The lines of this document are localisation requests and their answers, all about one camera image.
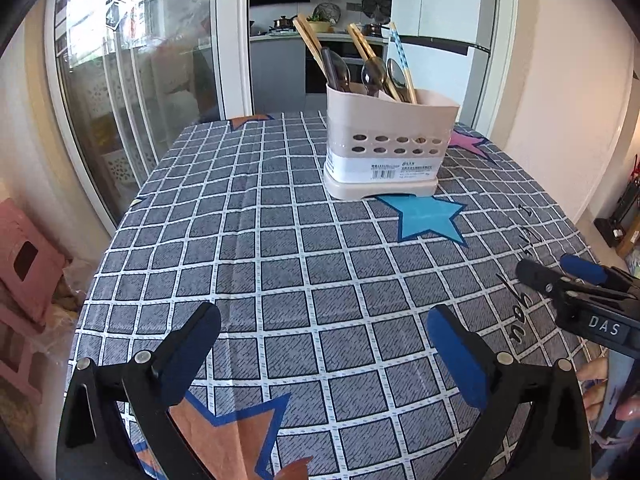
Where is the clear plastic bag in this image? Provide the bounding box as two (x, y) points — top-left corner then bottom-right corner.
(30, 260), (96, 361)

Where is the grey kitchen counter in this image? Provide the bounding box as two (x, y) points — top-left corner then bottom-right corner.
(248, 32), (391, 113)

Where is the white refrigerator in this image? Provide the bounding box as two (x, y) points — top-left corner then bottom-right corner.
(390, 0), (501, 131)

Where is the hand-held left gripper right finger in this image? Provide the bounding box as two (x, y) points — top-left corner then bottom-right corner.
(426, 303), (593, 480)

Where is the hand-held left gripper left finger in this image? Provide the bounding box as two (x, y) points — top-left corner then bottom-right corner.
(56, 301), (222, 480)

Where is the black built-in oven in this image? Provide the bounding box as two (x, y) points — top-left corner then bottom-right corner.
(304, 40), (391, 96)

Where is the patterned wooden chopstick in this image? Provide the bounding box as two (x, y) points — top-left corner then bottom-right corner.
(389, 21), (418, 105)

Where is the beige plastic utensil holder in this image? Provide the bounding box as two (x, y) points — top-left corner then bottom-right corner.
(322, 82), (461, 201)

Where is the sliding glass door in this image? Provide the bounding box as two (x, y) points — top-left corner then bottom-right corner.
(45, 0), (251, 231)

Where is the person's right hand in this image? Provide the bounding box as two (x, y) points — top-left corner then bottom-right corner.
(577, 357), (640, 423)

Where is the cardboard box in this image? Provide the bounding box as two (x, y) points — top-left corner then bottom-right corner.
(617, 215), (640, 261)

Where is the grey checked tablecloth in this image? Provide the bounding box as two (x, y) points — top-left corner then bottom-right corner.
(65, 110), (608, 480)

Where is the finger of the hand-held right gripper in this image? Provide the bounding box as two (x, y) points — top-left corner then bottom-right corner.
(516, 257), (577, 307)
(559, 253), (640, 296)

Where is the pink plastic stool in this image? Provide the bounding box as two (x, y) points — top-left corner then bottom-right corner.
(0, 197), (73, 401)

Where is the black floor item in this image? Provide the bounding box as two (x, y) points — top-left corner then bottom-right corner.
(594, 170), (640, 248)

